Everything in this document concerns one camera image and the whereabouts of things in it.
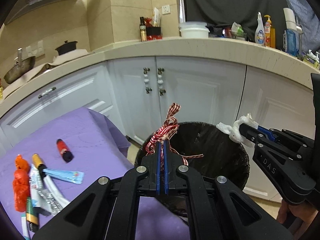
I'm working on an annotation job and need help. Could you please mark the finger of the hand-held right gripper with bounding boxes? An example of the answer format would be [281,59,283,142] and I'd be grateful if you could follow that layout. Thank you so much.
[239,122,266,145]
[257,127,314,159]

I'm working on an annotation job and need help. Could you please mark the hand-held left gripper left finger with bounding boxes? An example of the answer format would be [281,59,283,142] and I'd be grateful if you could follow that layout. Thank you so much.
[32,141,162,240]

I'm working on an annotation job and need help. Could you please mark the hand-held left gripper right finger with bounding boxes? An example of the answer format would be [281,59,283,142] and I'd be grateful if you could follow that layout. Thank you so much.
[164,141,295,240]

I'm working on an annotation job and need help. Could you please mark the white tissue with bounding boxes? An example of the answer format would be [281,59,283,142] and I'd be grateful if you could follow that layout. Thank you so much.
[216,113,260,147]

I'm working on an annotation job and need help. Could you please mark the red white checked ribbon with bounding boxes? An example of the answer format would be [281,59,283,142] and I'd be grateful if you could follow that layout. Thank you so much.
[145,103,204,167]

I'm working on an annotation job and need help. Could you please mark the black trash bin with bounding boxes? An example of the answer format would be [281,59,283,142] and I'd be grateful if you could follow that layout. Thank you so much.
[134,122,250,218]

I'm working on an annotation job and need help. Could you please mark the light blue sachet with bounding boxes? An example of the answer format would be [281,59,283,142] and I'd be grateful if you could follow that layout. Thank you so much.
[42,169,85,184]

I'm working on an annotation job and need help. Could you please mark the person's right hand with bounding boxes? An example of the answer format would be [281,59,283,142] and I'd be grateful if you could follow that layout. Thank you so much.
[277,199,320,224]

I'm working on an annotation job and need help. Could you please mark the white cabinet door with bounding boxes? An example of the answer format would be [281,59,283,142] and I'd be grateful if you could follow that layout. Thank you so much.
[237,66,316,203]
[106,57,160,145]
[155,56,247,135]

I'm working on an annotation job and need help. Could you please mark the tissue packet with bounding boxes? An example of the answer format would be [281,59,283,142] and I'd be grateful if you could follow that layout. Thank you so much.
[302,50,320,68]

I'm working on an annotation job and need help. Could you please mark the purple tablecloth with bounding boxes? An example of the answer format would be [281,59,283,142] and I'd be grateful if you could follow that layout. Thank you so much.
[0,107,190,240]

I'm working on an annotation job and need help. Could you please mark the red label bottle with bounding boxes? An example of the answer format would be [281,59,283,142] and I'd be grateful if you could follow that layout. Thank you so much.
[56,139,74,163]

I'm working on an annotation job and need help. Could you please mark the white spray bottle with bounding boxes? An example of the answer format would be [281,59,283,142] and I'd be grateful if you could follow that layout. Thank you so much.
[254,12,266,46]

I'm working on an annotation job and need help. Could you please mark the blue refill pouch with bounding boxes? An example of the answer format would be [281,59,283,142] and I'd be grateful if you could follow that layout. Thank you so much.
[283,29,299,55]

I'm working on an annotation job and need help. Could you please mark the yellow dish soap bottle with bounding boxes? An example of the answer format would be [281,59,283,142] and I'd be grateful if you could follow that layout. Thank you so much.
[264,14,276,48]

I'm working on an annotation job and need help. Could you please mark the green white plastic bag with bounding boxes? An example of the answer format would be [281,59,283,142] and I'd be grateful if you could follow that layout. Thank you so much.
[231,22,244,37]

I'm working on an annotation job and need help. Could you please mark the white plastic strip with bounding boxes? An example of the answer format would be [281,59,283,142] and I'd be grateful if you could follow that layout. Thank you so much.
[42,175,71,207]

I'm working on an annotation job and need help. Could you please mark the silver blister pack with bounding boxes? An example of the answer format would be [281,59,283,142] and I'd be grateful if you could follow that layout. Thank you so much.
[37,189,63,216]

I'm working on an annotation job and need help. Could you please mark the white lidded tub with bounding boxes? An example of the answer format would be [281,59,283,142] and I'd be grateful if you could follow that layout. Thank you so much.
[179,21,209,38]

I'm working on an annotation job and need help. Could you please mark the wide white drawer front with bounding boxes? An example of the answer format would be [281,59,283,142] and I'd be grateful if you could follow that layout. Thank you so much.
[0,61,125,150]

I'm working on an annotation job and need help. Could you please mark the yellow label brown bottle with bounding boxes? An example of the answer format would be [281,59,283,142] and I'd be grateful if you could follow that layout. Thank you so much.
[32,153,48,178]

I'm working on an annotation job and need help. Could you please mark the white printed packet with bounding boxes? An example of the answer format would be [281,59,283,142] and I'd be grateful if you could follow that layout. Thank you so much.
[29,164,45,192]

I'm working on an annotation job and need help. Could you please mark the dark curtain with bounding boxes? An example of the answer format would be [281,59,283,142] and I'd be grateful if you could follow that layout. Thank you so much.
[184,0,300,43]

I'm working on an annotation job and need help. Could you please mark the black holder box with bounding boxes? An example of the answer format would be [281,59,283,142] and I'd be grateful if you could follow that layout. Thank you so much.
[146,26,162,40]

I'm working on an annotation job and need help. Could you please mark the gold green battery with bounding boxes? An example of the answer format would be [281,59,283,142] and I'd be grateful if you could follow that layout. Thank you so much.
[25,197,40,232]

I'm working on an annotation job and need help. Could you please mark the orange plastic bag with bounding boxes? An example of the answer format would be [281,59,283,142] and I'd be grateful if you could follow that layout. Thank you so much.
[12,169,32,212]
[15,154,31,172]

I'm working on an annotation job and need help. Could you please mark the dark oil bottle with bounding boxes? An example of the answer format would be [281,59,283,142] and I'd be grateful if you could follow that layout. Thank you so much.
[139,17,148,42]

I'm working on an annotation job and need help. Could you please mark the beige cloth cover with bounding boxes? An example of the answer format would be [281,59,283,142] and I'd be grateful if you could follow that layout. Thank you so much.
[32,49,90,78]

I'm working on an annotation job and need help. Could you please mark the white packets in holder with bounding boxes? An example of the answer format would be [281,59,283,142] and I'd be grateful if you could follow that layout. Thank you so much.
[151,7,162,28]

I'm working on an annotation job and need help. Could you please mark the black pot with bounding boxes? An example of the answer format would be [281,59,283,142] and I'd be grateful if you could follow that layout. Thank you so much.
[55,40,78,55]

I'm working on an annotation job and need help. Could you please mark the metal wok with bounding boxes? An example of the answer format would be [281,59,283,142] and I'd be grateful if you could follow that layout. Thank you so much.
[4,48,36,84]

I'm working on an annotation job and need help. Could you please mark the beaded cabinet handle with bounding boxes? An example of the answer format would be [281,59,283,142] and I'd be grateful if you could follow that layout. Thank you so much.
[143,67,153,94]
[157,67,167,96]

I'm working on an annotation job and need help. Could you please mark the long drawer handle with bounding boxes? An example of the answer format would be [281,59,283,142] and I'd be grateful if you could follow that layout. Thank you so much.
[38,87,57,99]

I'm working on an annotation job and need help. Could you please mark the chrome window frame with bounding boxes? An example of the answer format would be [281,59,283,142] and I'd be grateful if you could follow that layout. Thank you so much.
[176,0,185,23]

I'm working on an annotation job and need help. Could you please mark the white wall switches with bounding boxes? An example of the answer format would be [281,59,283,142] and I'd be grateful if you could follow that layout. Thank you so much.
[25,40,45,55]

